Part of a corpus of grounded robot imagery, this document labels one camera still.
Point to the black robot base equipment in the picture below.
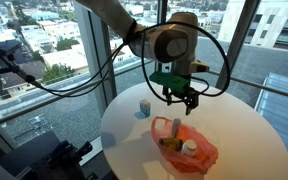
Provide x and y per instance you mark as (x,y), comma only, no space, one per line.
(50,160)

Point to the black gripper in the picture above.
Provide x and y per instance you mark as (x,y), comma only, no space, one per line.
(180,95)

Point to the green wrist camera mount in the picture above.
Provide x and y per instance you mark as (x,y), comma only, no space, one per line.
(169,81)

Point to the wide grey window mullion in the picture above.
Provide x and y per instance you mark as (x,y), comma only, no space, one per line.
(99,83)

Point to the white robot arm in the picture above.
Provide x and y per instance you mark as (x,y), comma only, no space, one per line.
(117,16)

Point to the orange plastic bag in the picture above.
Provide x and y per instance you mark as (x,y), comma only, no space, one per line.
(205,155)

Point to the round white jar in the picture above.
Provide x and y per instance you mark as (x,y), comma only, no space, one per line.
(189,148)

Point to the yellow fruit toy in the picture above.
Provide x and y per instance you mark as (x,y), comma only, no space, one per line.
(171,144)

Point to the grey horizontal window rail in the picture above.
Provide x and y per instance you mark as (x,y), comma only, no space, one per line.
(260,86)
(50,96)

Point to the tall white cylindrical container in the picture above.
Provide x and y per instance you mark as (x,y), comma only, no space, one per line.
(175,128)

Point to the small blue white box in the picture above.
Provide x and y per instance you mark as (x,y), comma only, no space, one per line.
(145,108)

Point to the black camera on stand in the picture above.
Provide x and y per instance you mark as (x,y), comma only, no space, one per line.
(4,46)

